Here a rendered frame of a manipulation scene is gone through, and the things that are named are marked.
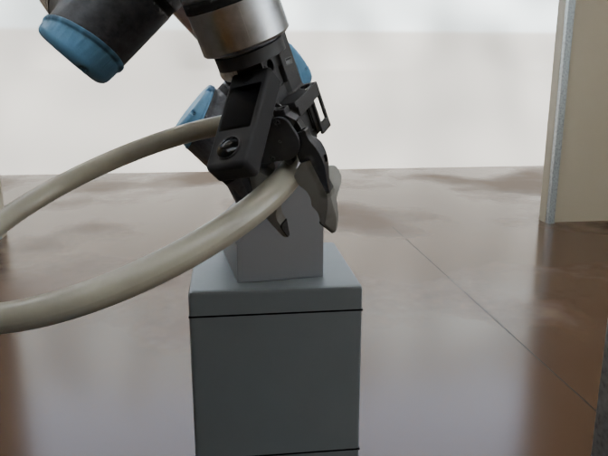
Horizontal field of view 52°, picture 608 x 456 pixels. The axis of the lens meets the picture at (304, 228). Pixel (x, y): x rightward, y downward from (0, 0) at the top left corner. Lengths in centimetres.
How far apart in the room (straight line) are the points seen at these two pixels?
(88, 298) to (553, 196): 571
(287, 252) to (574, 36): 493
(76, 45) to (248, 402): 103
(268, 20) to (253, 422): 113
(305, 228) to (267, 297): 18
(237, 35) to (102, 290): 26
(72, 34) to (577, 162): 577
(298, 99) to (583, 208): 581
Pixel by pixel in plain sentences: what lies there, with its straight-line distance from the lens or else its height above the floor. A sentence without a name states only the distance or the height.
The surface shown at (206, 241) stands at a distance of 58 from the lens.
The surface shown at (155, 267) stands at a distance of 58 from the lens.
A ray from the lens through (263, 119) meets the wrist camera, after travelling 60.
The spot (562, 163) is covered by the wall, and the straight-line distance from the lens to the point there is 619.
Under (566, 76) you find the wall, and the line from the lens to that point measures 606.
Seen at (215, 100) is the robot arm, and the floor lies 126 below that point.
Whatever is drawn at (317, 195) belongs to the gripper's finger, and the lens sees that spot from 66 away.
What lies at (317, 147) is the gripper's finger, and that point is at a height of 125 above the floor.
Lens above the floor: 132
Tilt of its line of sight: 14 degrees down
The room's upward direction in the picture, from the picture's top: straight up
